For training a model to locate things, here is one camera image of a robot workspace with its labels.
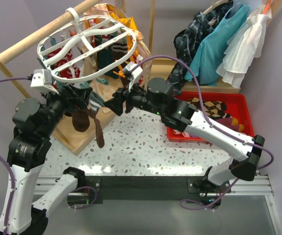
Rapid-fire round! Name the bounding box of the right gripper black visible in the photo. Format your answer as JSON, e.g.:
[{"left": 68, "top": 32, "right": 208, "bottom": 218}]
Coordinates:
[{"left": 104, "top": 79, "right": 164, "bottom": 117}]

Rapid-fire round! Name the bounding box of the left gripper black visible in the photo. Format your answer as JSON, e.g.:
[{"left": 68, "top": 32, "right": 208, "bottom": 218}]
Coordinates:
[{"left": 40, "top": 81, "right": 93, "bottom": 137}]

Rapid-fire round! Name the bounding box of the brown sock grey cuff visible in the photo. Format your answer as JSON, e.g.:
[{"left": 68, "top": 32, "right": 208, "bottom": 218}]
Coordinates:
[
  {"left": 88, "top": 92, "right": 106, "bottom": 149},
  {"left": 71, "top": 109, "right": 90, "bottom": 133}
]

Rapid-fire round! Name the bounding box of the white round clip hanger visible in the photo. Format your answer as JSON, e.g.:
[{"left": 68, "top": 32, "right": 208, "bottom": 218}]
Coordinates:
[{"left": 37, "top": 7, "right": 137, "bottom": 83}]

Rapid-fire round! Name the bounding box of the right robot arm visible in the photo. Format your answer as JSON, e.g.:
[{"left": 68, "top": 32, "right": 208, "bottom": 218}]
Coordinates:
[{"left": 104, "top": 78, "right": 265, "bottom": 192}]

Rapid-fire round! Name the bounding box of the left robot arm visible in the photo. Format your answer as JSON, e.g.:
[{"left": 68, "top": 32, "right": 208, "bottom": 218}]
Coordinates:
[{"left": 0, "top": 86, "right": 92, "bottom": 235}]

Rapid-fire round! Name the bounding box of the red white striped sock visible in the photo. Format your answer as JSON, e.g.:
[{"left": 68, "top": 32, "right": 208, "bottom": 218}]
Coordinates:
[{"left": 47, "top": 48, "right": 80, "bottom": 79}]

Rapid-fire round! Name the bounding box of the orange clothespin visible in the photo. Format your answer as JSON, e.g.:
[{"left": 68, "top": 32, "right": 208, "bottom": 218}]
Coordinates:
[{"left": 113, "top": 65, "right": 126, "bottom": 78}]

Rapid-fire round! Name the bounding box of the wooden clothes rack left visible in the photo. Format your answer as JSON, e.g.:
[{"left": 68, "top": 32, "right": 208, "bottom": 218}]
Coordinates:
[{"left": 0, "top": 0, "right": 141, "bottom": 157}]

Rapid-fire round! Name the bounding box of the wooden clothes rack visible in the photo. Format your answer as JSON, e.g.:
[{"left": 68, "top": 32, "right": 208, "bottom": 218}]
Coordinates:
[
  {"left": 143, "top": 0, "right": 282, "bottom": 94},
  {"left": 0, "top": 0, "right": 141, "bottom": 157}
]

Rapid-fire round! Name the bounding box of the dark green sock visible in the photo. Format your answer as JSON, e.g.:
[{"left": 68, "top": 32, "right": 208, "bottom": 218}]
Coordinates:
[{"left": 94, "top": 35, "right": 113, "bottom": 70}]

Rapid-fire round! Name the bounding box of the floral cream garment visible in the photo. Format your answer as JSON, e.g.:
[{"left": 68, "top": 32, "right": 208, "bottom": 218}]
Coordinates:
[{"left": 83, "top": 3, "right": 151, "bottom": 100}]

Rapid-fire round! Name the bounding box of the brown striped hanging sock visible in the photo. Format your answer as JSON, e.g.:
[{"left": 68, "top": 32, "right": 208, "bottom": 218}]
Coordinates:
[{"left": 111, "top": 40, "right": 129, "bottom": 79}]

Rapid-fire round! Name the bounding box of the wooden clothes rack right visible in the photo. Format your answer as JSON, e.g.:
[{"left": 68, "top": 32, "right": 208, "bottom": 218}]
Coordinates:
[{"left": 143, "top": 0, "right": 282, "bottom": 94}]

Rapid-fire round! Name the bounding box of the dark patterned garment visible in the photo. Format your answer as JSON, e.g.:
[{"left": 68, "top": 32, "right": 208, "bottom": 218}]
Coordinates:
[{"left": 167, "top": 0, "right": 234, "bottom": 95}]

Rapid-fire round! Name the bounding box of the brown argyle sock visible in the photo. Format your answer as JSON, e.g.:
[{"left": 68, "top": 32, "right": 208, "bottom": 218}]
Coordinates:
[{"left": 188, "top": 97, "right": 230, "bottom": 119}]

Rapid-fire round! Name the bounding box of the teal dress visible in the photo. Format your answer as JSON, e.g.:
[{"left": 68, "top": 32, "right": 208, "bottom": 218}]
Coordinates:
[{"left": 189, "top": 3, "right": 250, "bottom": 86}]

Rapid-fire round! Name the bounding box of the red plastic tray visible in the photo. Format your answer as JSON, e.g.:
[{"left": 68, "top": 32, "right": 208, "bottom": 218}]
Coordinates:
[{"left": 166, "top": 93, "right": 255, "bottom": 143}]

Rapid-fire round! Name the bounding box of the white pleated dress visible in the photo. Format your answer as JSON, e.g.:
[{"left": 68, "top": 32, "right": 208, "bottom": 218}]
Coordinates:
[{"left": 216, "top": 5, "right": 272, "bottom": 88}]

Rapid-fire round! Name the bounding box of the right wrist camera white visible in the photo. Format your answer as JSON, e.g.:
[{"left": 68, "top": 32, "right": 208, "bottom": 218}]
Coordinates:
[{"left": 123, "top": 62, "right": 143, "bottom": 92}]

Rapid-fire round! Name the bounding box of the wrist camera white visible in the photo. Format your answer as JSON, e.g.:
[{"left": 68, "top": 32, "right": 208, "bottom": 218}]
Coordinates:
[
  {"left": 30, "top": 69, "right": 59, "bottom": 94},
  {"left": 123, "top": 62, "right": 143, "bottom": 92}
]

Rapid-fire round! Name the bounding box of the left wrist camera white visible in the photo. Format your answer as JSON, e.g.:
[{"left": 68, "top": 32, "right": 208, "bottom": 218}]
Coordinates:
[{"left": 30, "top": 69, "right": 59, "bottom": 94}]

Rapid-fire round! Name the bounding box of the black mounting rail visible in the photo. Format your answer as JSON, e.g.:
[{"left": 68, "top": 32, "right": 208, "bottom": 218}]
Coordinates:
[{"left": 86, "top": 176, "right": 230, "bottom": 205}]

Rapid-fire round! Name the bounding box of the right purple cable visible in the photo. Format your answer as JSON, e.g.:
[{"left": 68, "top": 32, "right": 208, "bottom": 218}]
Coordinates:
[{"left": 133, "top": 55, "right": 274, "bottom": 211}]

